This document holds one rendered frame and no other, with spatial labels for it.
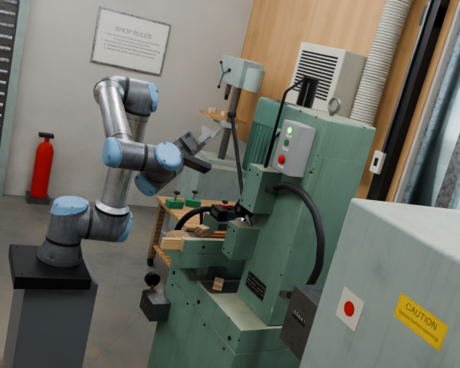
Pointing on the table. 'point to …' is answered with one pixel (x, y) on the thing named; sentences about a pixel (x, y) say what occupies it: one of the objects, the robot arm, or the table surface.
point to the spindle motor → (261, 131)
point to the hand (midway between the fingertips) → (212, 137)
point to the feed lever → (239, 174)
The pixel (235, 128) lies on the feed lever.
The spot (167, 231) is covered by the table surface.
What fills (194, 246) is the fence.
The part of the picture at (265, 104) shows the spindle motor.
